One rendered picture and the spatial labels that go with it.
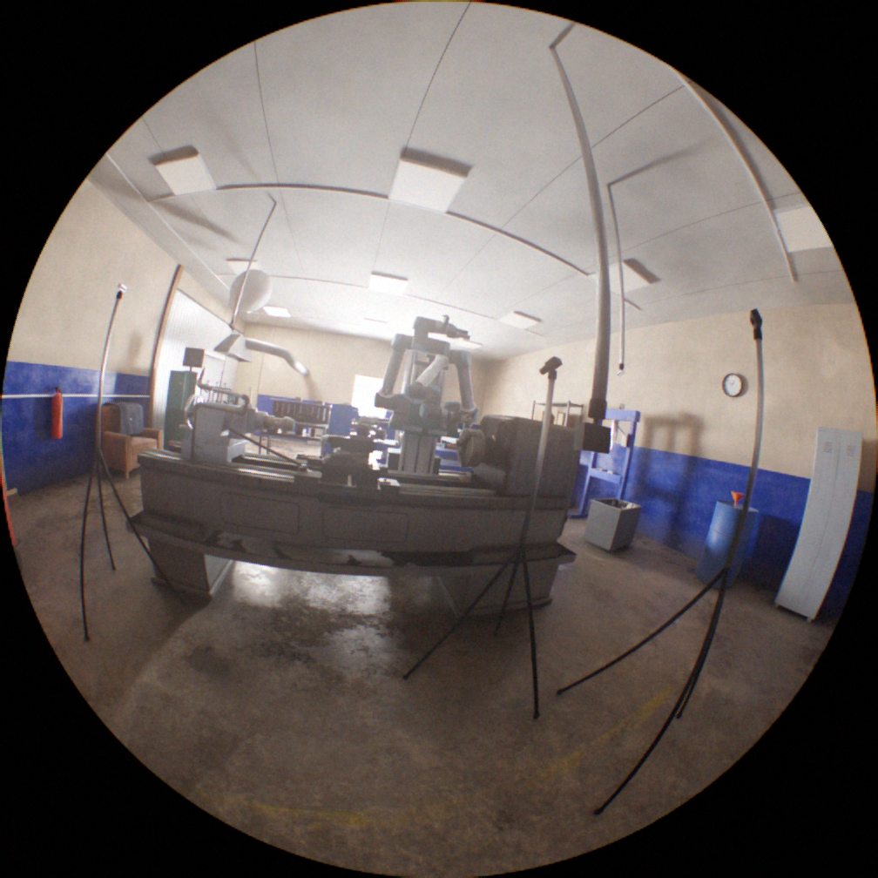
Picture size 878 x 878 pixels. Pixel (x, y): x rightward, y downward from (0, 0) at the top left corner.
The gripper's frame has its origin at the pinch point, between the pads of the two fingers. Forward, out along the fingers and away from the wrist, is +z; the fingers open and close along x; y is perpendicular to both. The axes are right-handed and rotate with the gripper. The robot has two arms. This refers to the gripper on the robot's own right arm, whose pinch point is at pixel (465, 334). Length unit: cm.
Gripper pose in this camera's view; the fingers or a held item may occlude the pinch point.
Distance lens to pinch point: 186.1
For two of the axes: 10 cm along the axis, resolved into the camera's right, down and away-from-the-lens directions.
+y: -3.1, 6.7, 6.7
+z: 9.4, 1.2, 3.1
